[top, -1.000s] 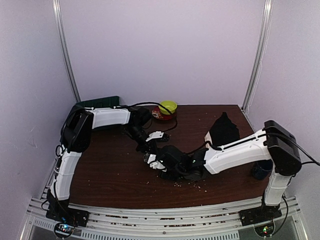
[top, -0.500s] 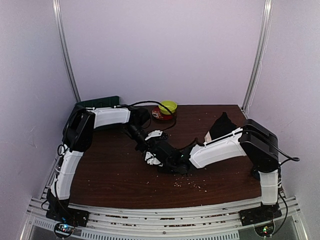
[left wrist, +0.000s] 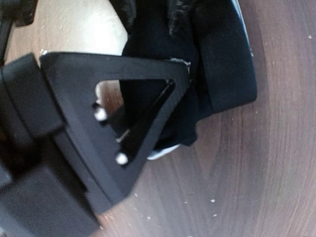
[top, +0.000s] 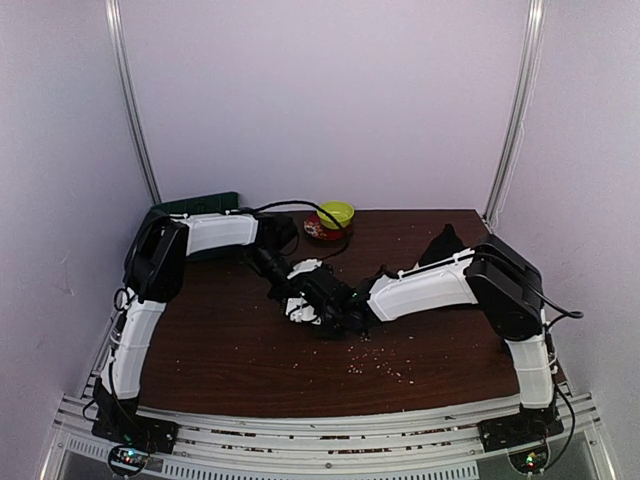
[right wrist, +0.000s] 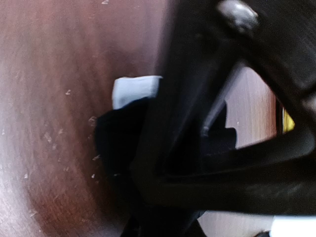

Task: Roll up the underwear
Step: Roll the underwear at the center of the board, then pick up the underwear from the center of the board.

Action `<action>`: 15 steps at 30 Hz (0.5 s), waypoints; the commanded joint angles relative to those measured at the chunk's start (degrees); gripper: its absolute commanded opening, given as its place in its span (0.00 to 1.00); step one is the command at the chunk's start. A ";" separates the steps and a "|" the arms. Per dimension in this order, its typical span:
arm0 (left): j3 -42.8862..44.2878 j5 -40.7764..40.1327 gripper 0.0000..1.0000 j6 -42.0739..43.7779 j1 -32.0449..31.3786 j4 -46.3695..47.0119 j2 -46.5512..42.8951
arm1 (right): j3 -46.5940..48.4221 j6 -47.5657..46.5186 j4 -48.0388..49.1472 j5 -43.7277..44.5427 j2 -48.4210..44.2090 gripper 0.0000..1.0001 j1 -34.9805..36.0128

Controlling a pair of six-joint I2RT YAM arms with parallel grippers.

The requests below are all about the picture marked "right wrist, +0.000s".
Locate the lime green plastic bowl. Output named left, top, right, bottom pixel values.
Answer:
left=282, top=108, right=295, bottom=133

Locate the black underwear white trim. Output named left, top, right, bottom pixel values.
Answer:
left=95, top=75, right=237, bottom=237

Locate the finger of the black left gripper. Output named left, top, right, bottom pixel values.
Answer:
left=131, top=0, right=316, bottom=215

